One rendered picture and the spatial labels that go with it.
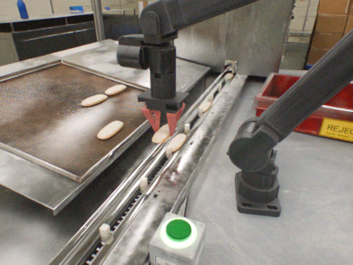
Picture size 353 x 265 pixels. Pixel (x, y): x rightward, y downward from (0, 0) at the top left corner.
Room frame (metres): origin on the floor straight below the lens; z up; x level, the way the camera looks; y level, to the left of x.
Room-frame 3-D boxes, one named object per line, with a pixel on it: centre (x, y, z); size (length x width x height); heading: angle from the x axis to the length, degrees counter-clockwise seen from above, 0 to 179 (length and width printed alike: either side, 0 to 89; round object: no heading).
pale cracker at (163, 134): (0.56, 0.03, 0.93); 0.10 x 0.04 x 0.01; 158
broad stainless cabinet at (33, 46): (3.12, 1.31, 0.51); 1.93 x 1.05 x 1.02; 158
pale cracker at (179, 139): (0.63, 0.00, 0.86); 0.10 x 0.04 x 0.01; 158
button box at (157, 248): (0.29, 0.00, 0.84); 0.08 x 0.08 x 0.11; 68
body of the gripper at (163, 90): (0.56, 0.03, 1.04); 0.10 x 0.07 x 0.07; 68
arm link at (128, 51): (0.57, 0.07, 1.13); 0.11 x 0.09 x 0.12; 64
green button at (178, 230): (0.29, 0.00, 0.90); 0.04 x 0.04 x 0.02
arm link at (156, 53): (0.56, 0.03, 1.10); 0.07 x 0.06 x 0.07; 64
